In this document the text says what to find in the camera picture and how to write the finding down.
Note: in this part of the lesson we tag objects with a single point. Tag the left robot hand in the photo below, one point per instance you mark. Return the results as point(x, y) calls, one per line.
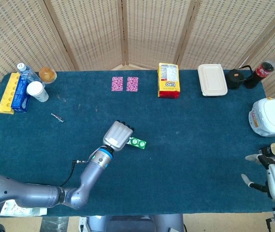
point(117, 135)

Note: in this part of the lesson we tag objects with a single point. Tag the green toy brick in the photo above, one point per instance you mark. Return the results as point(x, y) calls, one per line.
point(138, 143)

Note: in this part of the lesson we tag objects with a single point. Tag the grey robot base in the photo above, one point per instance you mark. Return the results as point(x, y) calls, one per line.
point(132, 223)

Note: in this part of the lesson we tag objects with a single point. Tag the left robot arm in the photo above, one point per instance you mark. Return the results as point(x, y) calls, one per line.
point(31, 193)

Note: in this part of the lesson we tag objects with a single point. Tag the pink patterned card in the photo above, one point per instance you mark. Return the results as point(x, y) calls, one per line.
point(117, 84)
point(132, 84)

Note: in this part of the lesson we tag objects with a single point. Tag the white rice cooker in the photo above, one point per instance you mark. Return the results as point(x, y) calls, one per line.
point(270, 117)

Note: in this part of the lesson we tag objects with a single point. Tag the blue carpet table cover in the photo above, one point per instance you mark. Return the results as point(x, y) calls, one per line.
point(176, 169)

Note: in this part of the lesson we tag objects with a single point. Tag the yellow red snack bag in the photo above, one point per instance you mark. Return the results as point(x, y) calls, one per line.
point(169, 82)

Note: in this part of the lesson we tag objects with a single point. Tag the white plastic cup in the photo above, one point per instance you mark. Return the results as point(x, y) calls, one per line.
point(37, 90)

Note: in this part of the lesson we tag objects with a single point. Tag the orange jelly cup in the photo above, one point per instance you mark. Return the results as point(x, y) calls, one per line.
point(47, 74)

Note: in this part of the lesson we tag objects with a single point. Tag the blue toothpaste box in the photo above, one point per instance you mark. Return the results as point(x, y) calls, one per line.
point(20, 96)

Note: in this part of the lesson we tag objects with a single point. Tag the clear water bottle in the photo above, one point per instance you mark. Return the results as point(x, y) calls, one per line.
point(27, 72)

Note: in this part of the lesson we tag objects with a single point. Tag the woven folding screen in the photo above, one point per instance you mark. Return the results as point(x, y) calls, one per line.
point(152, 31)

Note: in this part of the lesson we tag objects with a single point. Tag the beige lidded lunch box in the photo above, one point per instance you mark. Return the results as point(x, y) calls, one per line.
point(212, 81)

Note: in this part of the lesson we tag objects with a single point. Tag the cola bottle with red cap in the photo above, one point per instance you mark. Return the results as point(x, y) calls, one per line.
point(258, 73)

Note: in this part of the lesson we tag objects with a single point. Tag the yellow plastic tray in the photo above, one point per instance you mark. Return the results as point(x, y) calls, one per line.
point(5, 96)

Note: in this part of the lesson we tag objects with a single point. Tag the white printed plastic bag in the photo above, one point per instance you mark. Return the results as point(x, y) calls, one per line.
point(19, 211)

